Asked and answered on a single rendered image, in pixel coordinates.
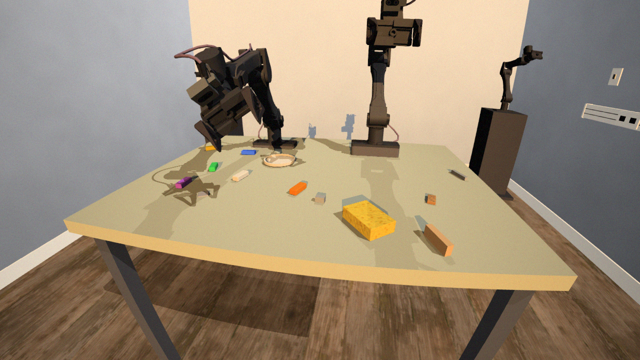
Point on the yellow sponge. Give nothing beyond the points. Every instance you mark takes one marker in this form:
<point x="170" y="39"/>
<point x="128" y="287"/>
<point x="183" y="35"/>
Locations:
<point x="370" y="221"/>

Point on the cream round saucer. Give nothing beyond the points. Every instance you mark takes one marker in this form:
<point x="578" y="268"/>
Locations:
<point x="279" y="158"/>

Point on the purple block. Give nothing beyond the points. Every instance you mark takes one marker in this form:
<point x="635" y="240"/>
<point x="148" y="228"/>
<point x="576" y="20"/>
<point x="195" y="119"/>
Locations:
<point x="183" y="182"/>

